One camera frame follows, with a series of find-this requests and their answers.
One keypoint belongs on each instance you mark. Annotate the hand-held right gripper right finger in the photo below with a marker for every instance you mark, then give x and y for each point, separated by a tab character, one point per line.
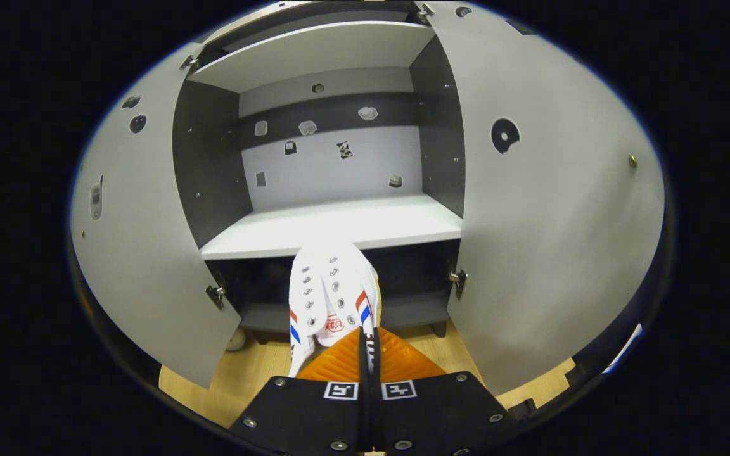
441	411

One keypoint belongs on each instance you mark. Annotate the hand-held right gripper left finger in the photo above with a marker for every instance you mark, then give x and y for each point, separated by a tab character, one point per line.
301	411

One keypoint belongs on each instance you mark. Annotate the white shoe cabinet door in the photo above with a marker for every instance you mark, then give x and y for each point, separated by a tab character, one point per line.
143	221
549	221

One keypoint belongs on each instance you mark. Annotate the white shoe cabinet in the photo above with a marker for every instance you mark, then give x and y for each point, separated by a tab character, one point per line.
339	164

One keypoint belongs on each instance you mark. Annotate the white cabinet shelf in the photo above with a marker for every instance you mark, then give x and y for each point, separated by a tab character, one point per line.
276	234
314	54

